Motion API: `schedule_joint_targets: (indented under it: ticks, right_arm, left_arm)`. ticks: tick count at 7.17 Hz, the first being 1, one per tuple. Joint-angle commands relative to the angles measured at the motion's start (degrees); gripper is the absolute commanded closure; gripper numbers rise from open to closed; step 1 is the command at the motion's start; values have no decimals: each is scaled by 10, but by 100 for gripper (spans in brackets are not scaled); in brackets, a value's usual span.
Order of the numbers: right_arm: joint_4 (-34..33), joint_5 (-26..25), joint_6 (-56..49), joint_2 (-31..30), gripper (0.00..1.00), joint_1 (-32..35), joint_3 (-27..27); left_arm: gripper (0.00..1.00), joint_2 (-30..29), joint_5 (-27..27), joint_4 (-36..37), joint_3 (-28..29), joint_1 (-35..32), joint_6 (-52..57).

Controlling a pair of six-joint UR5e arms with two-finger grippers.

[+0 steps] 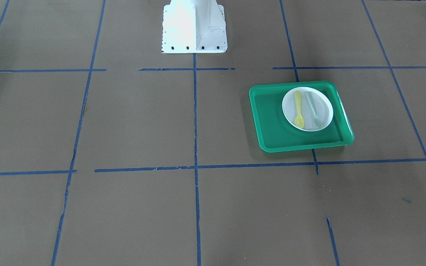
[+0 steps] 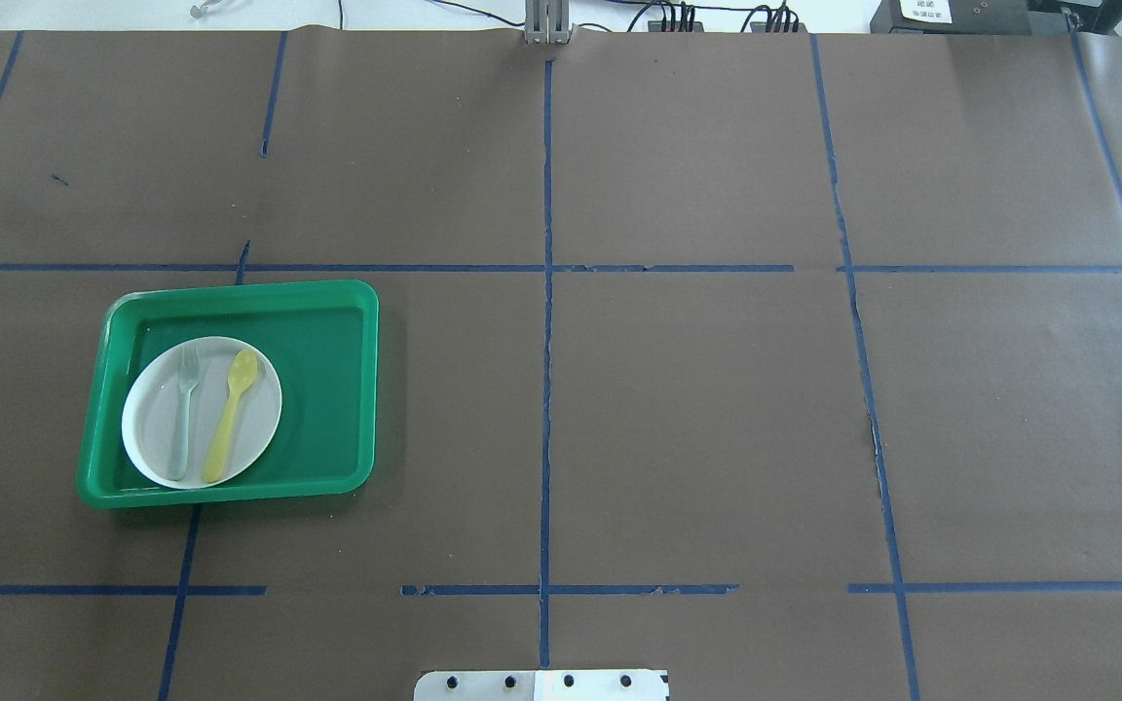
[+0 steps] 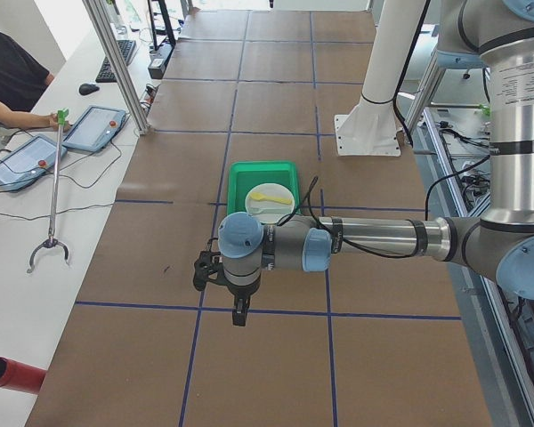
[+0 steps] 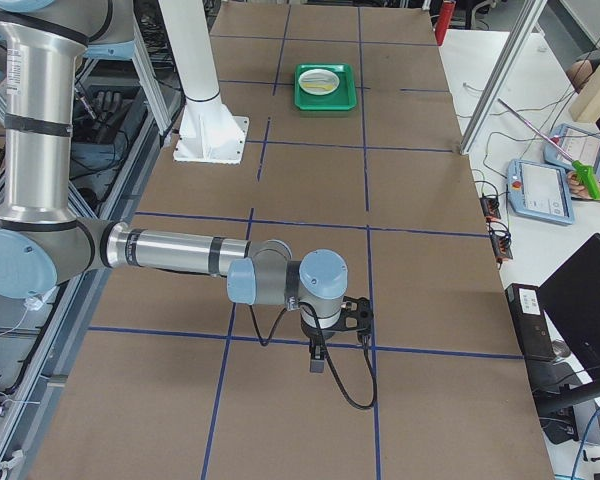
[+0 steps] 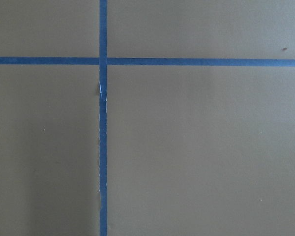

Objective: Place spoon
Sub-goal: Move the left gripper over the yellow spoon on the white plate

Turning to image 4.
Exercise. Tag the far blue teach pendant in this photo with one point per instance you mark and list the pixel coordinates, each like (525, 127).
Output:
(579, 144)

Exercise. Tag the green plastic tray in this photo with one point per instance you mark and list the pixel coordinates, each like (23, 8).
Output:
(343, 99)

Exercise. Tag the green handled reacher stick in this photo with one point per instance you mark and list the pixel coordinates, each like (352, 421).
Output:
(584, 173)

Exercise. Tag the grey plastic spoon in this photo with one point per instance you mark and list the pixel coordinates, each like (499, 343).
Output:
(316, 79)

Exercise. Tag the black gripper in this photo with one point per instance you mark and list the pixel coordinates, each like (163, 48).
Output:
(316, 336)

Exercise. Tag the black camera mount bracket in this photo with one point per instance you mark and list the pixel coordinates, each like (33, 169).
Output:
(355, 315)

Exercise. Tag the black desktop computer box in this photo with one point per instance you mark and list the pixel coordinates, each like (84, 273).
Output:
(530, 324)

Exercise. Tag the black monitor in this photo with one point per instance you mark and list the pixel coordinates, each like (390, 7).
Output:
(571, 299)

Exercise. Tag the near blue teach pendant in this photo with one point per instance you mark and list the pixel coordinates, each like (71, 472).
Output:
(539, 191)

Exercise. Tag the white pedestal column with base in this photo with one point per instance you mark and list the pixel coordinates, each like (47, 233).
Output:
(208, 132)

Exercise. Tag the black orange electronics board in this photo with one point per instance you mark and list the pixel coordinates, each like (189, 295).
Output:
(490, 207)

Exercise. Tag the yellow plastic spoon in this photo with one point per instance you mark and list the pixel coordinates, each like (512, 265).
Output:
(319, 88)

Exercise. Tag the blue teach pendant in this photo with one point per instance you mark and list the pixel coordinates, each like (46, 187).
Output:
(539, 191)
(579, 144)

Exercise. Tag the white round plate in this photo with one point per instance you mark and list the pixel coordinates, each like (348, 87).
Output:
(318, 72)

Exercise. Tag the red cylinder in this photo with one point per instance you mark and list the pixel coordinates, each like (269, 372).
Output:
(444, 18)

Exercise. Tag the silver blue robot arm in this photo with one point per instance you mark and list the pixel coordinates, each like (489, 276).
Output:
(42, 243)

